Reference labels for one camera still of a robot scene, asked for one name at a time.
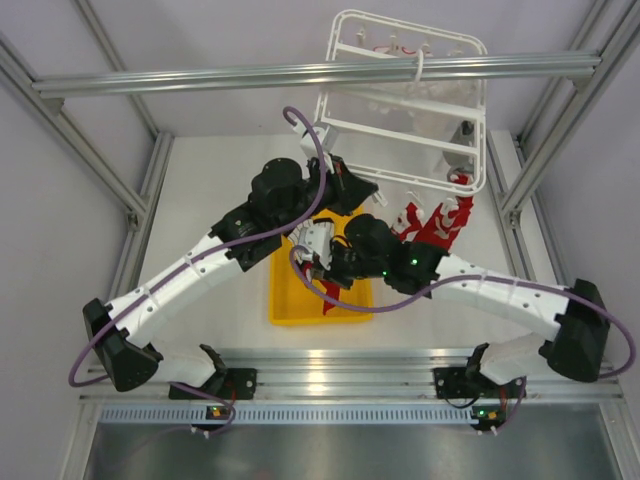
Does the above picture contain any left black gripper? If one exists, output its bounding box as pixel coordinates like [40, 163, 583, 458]
[275, 152, 375, 233]

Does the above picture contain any white plastic clip hanger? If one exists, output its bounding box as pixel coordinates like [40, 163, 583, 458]
[315, 9, 488, 196]

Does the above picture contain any striped black white sock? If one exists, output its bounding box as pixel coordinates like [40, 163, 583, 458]
[288, 217, 335, 252]

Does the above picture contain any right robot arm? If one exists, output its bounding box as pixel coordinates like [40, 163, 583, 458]
[327, 214, 610, 397]

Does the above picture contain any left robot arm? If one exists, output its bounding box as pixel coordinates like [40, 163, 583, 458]
[82, 155, 379, 397]

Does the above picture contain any red sock clipped on hanger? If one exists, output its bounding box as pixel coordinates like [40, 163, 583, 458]
[421, 195, 474, 250]

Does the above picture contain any grey sock on hanger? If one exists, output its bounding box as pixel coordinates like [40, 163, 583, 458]
[439, 119, 476, 174]

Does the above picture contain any yellow plastic tray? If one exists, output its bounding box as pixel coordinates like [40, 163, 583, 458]
[268, 206, 373, 327]

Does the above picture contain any aluminium top crossbar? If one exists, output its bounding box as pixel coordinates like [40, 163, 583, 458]
[32, 51, 602, 98]

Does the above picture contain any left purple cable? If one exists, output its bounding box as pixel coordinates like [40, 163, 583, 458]
[68, 105, 331, 389]

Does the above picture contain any purple cable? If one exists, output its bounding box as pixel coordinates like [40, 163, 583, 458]
[68, 105, 331, 389]
[289, 244, 635, 379]

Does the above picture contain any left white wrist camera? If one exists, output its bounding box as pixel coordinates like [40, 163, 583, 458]
[293, 123, 339, 158]

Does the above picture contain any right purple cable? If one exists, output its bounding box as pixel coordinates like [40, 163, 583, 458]
[289, 244, 635, 379]

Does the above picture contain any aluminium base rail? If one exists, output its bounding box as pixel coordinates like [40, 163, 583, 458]
[79, 350, 623, 430]

